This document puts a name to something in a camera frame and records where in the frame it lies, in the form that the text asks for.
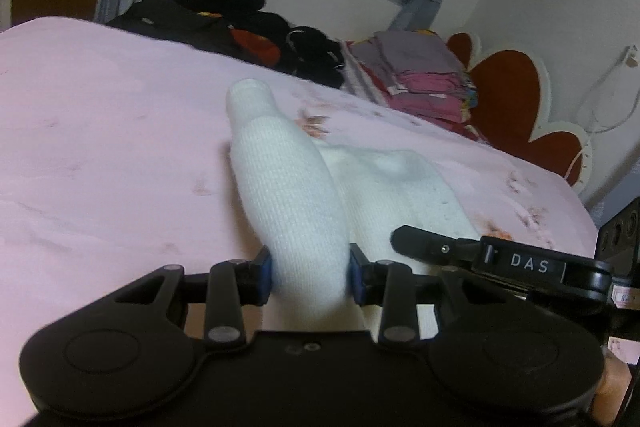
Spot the pink floral bed sheet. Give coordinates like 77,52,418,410
0,17,601,427

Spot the small white knit garment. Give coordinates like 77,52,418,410
225,78,481,348

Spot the person's right hand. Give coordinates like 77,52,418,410
592,349,632,426

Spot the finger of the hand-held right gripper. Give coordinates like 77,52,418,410
391,224,484,266

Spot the white charger cable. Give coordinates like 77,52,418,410
565,44,640,188

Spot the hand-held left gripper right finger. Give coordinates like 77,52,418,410
348,243,484,352

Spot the stack of folded clothes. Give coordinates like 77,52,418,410
342,29,492,144

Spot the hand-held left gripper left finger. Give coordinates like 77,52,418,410
114,246,274,352

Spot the red-orange garment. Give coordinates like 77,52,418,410
231,28,282,68

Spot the pile of dark clothes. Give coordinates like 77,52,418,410
105,0,347,89

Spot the red flower-shaped headboard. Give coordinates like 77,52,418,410
444,32,597,196

